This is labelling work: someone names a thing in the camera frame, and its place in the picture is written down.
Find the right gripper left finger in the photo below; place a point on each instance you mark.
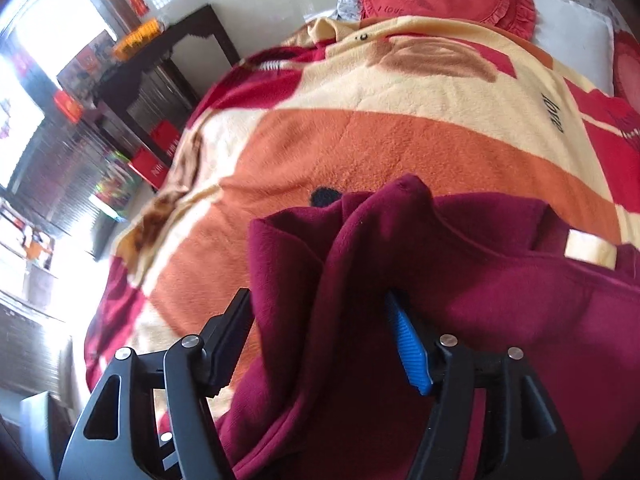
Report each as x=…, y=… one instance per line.
x=148, y=416

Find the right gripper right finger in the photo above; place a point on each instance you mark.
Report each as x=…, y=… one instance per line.
x=522, y=437

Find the dark red sweater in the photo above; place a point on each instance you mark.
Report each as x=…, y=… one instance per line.
x=328, y=397

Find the red gift bag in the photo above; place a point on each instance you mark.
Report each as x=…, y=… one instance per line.
x=166, y=136
x=146, y=165

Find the dark wooden side table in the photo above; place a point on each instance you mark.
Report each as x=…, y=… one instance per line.
x=146, y=88

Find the red orange cream blanket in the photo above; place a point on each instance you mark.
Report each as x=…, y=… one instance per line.
x=344, y=108

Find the yellow plastic basket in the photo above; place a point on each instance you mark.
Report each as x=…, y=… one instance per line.
x=137, y=39

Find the white pillow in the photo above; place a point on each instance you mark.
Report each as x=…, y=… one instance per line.
x=580, y=38

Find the right red heart pillow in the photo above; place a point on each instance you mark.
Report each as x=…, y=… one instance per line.
x=626, y=67

